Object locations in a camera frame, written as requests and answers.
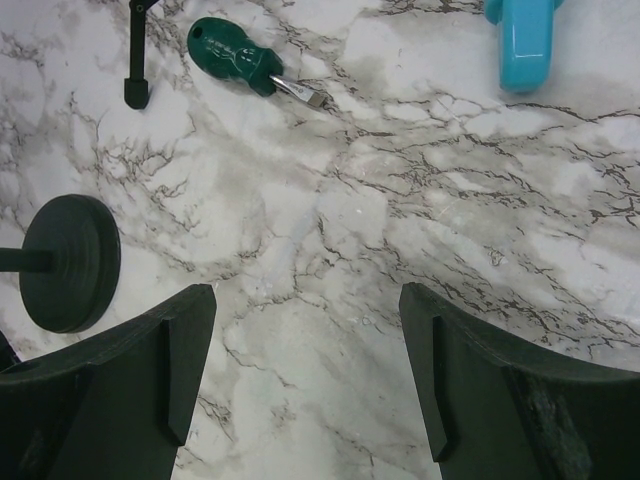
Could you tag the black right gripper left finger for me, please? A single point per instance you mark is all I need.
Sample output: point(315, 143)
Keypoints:
point(117, 405)

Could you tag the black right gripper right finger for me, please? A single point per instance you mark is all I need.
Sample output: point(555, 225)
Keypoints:
point(496, 406)

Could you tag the black clip microphone stand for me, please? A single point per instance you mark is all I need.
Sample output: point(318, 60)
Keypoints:
point(69, 263)

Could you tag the black tripod microphone stand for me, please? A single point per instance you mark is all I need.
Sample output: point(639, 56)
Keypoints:
point(136, 87)

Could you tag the blue microphone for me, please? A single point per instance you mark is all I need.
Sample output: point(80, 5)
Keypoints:
point(525, 41)

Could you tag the black front table rail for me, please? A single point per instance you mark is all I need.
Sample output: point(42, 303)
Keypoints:
point(8, 357)

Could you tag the green handled screwdriver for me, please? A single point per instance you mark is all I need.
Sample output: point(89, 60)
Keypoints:
point(224, 51)

